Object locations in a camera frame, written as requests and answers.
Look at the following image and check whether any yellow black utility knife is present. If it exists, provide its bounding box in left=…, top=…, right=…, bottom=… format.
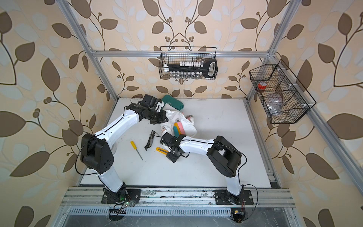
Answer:
left=156, top=147, right=169, bottom=155

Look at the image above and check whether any small yellow utility knife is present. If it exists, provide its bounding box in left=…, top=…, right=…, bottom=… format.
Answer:
left=174, top=123, right=181, bottom=134

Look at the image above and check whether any white printed tote bag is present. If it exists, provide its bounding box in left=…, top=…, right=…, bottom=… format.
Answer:
left=161, top=110, right=197, bottom=137

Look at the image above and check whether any teal utility knife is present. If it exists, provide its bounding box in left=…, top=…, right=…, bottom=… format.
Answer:
left=173, top=126, right=180, bottom=138

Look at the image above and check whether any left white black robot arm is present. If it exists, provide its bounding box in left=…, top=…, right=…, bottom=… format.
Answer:
left=80, top=104, right=168, bottom=193

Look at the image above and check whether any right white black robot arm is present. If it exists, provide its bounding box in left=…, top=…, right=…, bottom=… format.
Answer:
left=160, top=133, right=247, bottom=196

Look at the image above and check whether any black grey utility knife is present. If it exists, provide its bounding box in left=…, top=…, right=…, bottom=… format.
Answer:
left=144, top=131, right=155, bottom=150

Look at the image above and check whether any green plastic tool case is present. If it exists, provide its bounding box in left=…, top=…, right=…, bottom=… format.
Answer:
left=161, top=95, right=184, bottom=111

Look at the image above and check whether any clear tape roll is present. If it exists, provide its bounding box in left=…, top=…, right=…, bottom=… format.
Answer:
left=111, top=142, right=117, bottom=155

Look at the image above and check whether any black socket bit set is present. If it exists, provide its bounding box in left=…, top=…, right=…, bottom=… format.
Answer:
left=159, top=60, right=218, bottom=79

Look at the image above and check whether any red small item in basket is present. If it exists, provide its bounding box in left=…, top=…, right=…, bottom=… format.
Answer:
left=258, top=81, right=267, bottom=91

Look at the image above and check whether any clear plastic bag in basket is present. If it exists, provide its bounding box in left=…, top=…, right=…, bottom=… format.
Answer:
left=265, top=94, right=283, bottom=114

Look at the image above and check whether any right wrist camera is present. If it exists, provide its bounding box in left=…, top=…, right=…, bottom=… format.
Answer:
left=160, top=132, right=186, bottom=148

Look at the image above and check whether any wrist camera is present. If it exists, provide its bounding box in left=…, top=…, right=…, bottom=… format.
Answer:
left=139, top=95, right=165, bottom=111
left=160, top=132, right=186, bottom=148

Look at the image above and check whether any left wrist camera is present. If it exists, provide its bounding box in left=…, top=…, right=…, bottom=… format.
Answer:
left=139, top=95, right=165, bottom=111

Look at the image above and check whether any yellow handle screwdriver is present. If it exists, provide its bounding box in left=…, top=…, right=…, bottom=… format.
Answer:
left=130, top=141, right=144, bottom=161

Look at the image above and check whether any black wire basket centre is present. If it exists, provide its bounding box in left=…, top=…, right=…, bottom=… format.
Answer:
left=158, top=45, right=218, bottom=79

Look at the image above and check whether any black wire basket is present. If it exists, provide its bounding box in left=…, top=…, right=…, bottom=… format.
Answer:
left=249, top=60, right=316, bottom=124
left=158, top=45, right=218, bottom=79

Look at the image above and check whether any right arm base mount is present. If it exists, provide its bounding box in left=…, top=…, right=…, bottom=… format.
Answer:
left=214, top=190, right=254, bottom=205

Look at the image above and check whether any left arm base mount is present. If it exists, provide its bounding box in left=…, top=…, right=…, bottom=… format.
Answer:
left=101, top=187, right=141, bottom=206

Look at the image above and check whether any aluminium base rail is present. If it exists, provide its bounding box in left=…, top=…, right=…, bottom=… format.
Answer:
left=61, top=187, right=296, bottom=208

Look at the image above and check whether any black wire basket right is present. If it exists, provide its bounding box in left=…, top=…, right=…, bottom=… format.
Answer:
left=249, top=60, right=316, bottom=124

